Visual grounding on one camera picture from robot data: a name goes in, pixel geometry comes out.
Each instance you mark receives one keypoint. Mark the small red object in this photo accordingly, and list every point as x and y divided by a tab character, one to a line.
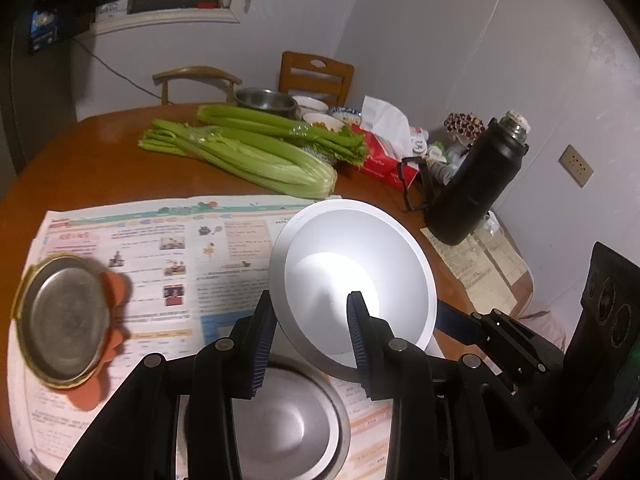
206	5

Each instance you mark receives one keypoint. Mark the black thermos flask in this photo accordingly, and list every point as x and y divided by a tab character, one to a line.
475	180

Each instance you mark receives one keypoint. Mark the colourful printed newspaper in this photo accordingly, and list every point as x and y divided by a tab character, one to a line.
150	240

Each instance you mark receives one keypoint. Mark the blue box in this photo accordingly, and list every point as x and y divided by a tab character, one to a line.
44	30

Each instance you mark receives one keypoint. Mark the curved-back wooden chair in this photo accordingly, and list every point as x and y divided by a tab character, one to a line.
195	74

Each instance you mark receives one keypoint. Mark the white flat box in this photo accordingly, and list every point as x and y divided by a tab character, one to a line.
111	9

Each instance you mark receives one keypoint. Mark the leafy celery bunch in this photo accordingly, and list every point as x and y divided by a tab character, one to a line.
280	127

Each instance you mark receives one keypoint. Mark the brown patterned ornament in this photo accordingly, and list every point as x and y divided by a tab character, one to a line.
465	125

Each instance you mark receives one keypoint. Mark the plain white bowl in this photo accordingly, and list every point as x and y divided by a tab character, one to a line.
310	102

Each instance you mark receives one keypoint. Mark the bowl with yellow food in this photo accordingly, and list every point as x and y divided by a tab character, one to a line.
322	121

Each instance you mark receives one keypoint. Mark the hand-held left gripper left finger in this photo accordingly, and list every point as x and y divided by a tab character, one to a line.
260	355

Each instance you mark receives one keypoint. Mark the steel basin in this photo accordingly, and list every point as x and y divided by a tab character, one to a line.
265	100

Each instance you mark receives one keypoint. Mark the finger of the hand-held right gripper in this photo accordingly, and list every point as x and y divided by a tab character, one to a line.
452	322

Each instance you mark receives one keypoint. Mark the wall socket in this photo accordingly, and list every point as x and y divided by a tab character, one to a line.
576	165

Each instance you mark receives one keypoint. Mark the thick celery bunch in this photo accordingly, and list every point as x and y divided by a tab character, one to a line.
250	160

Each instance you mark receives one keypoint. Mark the wooden chair with cutout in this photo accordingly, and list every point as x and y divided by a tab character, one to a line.
295	80

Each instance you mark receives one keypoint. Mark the paper receipt sheets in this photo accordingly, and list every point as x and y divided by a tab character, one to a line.
480	270

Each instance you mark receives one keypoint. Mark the blue patterned bowl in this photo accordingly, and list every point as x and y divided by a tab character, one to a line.
345	115

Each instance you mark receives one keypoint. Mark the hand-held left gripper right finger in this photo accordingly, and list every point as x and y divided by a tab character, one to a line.
357	345

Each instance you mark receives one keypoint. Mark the stainless steel bowl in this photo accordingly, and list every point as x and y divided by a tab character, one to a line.
290	420

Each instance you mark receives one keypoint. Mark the orange flower-shaped plate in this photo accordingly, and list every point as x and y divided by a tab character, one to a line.
85	397

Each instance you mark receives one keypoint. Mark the round metal plate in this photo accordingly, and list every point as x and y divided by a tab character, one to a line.
16	305
65	320

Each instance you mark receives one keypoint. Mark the large white red-patterned bowl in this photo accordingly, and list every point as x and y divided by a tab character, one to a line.
350	240

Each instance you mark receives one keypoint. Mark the red tissue packet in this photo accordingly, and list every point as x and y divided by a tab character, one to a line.
385	160

